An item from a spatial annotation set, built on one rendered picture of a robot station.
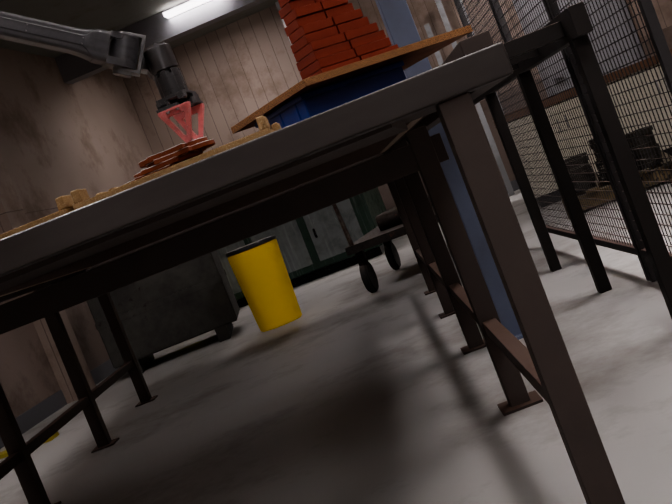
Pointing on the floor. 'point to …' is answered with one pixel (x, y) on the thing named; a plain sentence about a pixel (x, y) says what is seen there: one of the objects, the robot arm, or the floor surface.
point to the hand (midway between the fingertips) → (193, 138)
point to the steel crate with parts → (170, 309)
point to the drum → (265, 283)
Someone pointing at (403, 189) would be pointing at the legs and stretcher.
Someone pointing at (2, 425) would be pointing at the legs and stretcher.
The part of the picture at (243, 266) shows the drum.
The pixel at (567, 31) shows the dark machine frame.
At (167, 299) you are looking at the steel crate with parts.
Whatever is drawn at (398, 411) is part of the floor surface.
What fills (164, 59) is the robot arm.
